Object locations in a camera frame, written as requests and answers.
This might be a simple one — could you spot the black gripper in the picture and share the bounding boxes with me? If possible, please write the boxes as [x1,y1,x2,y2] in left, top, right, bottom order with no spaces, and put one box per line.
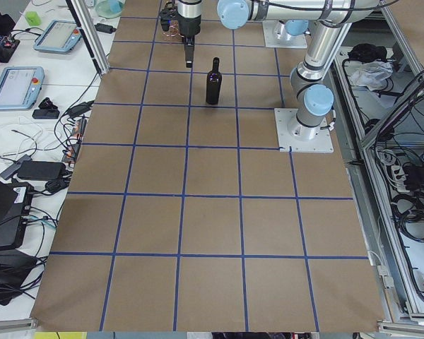
[178,15,201,68]

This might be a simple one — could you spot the dark wine bottle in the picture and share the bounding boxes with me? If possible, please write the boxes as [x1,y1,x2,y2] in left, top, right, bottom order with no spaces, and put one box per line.
[206,57,222,105]

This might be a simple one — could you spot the teal bowl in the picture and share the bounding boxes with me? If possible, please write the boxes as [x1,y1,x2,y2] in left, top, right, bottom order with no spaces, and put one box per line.
[95,0,124,19]

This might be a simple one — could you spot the upper teach pendant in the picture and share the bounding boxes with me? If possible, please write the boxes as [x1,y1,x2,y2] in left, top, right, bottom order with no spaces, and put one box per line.
[33,20,81,54]

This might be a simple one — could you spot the teach pendant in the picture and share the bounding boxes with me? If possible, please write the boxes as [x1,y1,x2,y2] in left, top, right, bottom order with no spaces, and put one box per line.
[33,20,81,54]
[0,66,45,111]

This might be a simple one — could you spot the black small device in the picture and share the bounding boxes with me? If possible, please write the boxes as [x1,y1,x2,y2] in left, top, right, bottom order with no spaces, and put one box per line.
[32,97,60,119]

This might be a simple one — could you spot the lower teach pendant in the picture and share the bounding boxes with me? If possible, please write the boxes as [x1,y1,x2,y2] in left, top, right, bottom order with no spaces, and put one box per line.
[0,66,45,111]

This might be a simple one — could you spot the white crumpled cloth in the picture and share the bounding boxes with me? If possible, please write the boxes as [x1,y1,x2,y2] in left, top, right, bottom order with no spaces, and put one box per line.
[349,61,393,91]

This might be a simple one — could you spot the black power brick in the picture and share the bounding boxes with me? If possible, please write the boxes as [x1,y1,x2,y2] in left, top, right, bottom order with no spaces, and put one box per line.
[17,160,65,181]

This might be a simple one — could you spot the black laptop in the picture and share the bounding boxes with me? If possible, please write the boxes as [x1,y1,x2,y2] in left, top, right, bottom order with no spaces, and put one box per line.
[0,181,33,251]

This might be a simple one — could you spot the copper wire wine rack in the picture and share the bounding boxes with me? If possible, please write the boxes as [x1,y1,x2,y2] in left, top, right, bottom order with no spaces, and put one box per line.
[163,20,182,42]

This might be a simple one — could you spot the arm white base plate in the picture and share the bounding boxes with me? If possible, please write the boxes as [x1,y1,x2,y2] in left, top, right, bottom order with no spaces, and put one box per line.
[262,20,309,49]
[274,108,334,153]

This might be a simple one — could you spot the white cable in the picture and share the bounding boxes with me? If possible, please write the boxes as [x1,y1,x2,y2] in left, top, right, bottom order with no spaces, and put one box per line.
[0,116,45,160]

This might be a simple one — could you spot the aluminium cage frame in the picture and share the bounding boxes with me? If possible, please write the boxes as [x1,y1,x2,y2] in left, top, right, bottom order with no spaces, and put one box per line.
[333,1,424,338]

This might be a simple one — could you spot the coiled black cables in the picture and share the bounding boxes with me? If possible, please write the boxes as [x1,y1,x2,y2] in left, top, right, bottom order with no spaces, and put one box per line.
[390,192,424,244]

